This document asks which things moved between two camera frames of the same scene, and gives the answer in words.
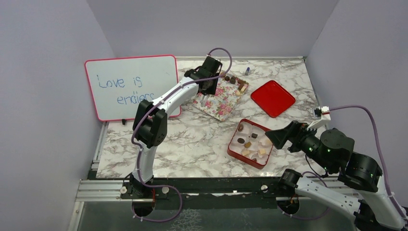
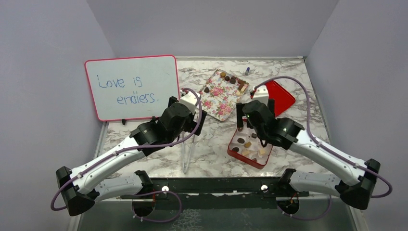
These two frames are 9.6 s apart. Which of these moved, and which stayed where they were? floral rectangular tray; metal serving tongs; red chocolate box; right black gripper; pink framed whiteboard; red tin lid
Moved: metal serving tongs; right black gripper
Stayed: red chocolate box; pink framed whiteboard; red tin lid; floral rectangular tray
